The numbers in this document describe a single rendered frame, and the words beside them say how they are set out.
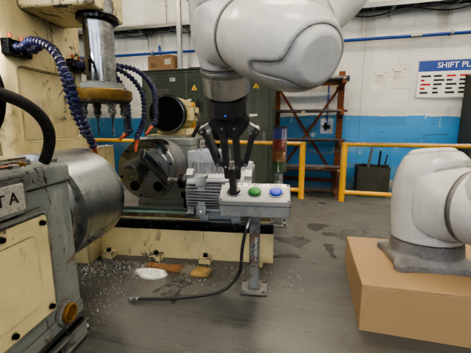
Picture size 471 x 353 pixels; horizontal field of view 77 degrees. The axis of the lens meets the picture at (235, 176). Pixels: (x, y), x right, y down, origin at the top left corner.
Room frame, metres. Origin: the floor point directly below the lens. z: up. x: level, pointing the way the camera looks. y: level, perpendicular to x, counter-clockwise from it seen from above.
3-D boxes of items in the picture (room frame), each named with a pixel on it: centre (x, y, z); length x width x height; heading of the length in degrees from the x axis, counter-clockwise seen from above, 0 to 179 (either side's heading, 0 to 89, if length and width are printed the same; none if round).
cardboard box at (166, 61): (4.57, 1.03, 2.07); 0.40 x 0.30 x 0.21; 67
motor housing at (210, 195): (0.95, 0.04, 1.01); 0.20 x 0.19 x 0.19; 83
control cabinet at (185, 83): (4.46, 0.79, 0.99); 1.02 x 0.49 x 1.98; 75
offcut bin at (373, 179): (5.03, -2.34, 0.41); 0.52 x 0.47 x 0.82; 75
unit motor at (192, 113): (1.62, 0.28, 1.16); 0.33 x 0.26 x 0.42; 173
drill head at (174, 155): (1.32, 0.35, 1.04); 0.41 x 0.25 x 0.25; 173
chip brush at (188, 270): (0.82, 0.17, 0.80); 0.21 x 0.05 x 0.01; 75
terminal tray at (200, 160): (0.96, 0.08, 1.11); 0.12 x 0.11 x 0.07; 83
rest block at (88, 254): (0.89, 0.47, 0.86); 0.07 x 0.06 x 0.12; 173
